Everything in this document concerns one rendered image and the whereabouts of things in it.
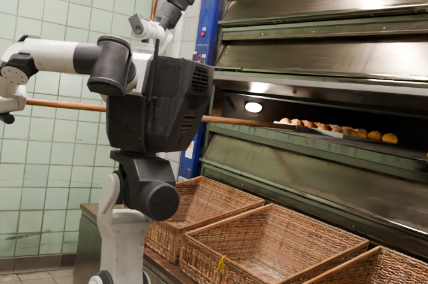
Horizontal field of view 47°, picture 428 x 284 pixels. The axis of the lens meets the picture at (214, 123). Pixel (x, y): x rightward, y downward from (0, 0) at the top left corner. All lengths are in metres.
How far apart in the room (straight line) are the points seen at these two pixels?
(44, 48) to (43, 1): 1.90
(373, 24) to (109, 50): 1.10
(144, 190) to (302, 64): 1.09
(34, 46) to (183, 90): 0.44
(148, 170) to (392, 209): 0.91
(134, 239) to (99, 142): 1.89
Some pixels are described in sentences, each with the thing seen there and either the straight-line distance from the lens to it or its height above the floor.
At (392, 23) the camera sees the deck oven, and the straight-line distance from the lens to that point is 2.01.
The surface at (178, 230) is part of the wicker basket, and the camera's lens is 2.11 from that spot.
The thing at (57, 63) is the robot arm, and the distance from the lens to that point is 1.44.
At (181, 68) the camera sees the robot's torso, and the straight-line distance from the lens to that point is 1.44.
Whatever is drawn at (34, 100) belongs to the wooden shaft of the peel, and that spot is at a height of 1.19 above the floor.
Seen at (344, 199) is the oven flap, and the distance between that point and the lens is 2.03.
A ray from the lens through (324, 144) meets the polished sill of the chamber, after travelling 2.13.
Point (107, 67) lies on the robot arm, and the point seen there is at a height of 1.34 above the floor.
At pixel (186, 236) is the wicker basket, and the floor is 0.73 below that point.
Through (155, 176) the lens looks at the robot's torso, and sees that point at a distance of 1.50.
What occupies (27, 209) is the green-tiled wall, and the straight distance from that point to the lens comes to 3.44.
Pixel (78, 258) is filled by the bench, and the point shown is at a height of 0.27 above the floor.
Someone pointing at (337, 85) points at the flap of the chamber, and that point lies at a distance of 1.92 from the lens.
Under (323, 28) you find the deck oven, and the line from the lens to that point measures 2.23.
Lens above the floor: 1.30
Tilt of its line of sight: 3 degrees down
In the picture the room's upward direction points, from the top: 8 degrees clockwise
